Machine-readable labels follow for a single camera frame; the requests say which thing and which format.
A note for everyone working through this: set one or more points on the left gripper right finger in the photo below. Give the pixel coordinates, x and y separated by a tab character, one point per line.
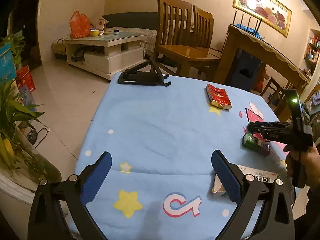
275	219

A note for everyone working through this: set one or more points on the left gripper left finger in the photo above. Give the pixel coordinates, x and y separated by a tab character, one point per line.
46	220

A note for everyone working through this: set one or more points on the green chewing gum box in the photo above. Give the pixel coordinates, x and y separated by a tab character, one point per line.
255	144

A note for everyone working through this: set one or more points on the white green medicine box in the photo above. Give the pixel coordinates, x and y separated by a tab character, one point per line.
260	175

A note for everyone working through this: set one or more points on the person right hand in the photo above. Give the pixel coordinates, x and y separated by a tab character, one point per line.
310	160

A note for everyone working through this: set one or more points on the pile of clothes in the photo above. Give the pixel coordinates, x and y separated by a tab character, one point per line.
311	110

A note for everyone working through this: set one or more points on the green potted plant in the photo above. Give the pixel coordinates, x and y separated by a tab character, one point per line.
20	160

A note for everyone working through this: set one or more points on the blue plastic stool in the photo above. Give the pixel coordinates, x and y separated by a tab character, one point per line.
244	70

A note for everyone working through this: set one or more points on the red cigarette pack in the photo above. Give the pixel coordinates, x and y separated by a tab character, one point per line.
218	97

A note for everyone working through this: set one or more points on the black router with antennas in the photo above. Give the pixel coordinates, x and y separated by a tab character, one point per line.
250	26

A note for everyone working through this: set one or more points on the wooden dining table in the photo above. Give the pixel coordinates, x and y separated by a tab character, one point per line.
240	39

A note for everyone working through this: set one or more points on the blue cartoon table cloth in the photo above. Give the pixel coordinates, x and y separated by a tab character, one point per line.
161	140

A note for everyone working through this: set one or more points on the peony framed painting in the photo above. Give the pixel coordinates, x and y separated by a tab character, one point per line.
271	12

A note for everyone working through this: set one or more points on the wooden chair far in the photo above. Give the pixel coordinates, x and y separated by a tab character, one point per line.
203	28

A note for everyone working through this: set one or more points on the wooden chair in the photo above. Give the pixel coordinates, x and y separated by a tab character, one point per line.
174	48
203	28

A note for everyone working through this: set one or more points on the wooden chair near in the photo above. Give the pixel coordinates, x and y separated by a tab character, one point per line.
174	48

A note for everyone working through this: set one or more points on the red gift box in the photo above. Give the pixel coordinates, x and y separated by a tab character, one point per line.
24	78

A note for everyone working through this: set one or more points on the black phone stand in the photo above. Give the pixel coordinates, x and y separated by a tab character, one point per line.
134	76

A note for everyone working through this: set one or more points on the white coffee table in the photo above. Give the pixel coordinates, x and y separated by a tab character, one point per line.
106	55

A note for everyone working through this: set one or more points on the dark sofa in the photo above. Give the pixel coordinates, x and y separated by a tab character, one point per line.
141	20

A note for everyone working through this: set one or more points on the yellow cup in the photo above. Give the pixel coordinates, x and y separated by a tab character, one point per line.
94	33

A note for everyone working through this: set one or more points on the orange plastic bag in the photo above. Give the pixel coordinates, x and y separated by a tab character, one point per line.
80	25

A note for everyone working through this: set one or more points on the wall shelf with items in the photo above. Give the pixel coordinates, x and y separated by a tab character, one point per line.
311	55

